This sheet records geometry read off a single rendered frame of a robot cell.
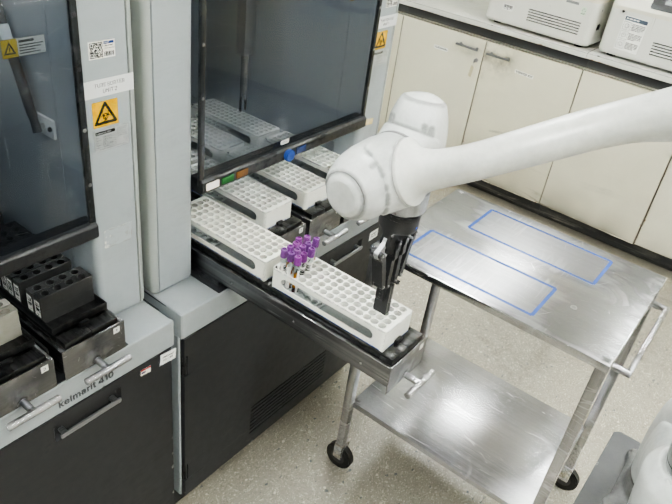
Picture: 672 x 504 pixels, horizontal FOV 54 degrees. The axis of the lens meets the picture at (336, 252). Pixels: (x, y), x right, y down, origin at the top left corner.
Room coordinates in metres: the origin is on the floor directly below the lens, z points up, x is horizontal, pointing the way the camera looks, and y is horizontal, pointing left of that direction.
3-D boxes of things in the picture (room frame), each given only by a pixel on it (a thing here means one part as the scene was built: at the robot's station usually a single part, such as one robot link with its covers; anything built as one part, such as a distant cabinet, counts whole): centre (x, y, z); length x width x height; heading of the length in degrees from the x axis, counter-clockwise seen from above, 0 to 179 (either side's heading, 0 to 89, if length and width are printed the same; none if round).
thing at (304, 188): (1.62, 0.19, 0.83); 0.30 x 0.10 x 0.06; 57
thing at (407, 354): (1.18, 0.09, 0.78); 0.73 x 0.14 x 0.09; 57
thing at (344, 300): (1.11, -0.02, 0.83); 0.30 x 0.10 x 0.06; 57
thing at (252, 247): (1.28, 0.24, 0.83); 0.30 x 0.10 x 0.06; 57
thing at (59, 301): (0.97, 0.50, 0.85); 0.12 x 0.02 x 0.06; 147
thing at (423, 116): (1.04, -0.10, 1.24); 0.13 x 0.11 x 0.16; 153
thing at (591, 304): (1.39, -0.46, 0.41); 0.67 x 0.46 x 0.82; 57
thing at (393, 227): (1.05, -0.11, 1.06); 0.08 x 0.07 x 0.09; 147
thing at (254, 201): (1.49, 0.28, 0.83); 0.30 x 0.10 x 0.06; 57
